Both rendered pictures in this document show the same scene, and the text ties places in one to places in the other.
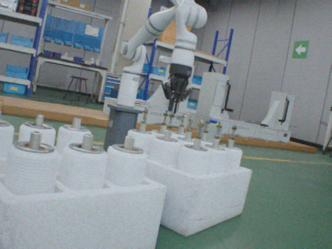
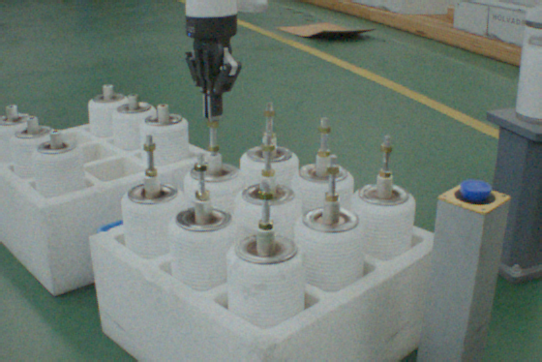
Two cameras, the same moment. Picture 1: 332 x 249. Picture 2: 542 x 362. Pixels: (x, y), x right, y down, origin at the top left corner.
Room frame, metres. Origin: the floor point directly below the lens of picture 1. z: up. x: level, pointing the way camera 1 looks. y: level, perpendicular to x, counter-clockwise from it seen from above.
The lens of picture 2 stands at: (1.26, -0.96, 0.63)
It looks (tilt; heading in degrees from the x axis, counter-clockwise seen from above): 22 degrees down; 98
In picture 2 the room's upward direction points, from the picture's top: straight up
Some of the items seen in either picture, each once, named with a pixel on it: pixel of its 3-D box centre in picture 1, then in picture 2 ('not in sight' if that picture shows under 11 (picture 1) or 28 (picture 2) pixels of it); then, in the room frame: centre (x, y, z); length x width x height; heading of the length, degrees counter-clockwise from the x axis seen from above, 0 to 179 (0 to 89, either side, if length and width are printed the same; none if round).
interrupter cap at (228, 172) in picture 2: (166, 139); (214, 172); (1.04, -0.01, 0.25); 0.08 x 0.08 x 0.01
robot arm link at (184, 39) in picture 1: (185, 27); not in sight; (1.04, 0.00, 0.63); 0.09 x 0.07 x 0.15; 104
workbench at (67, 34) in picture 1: (72, 53); not in sight; (6.37, 2.22, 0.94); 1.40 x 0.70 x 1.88; 120
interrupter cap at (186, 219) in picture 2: (214, 147); (203, 219); (1.07, -0.17, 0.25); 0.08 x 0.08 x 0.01
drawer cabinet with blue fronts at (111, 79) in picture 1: (110, 89); not in sight; (6.79, 1.37, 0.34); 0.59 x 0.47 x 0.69; 30
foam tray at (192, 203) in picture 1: (178, 182); (267, 291); (1.14, -0.08, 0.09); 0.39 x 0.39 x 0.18; 52
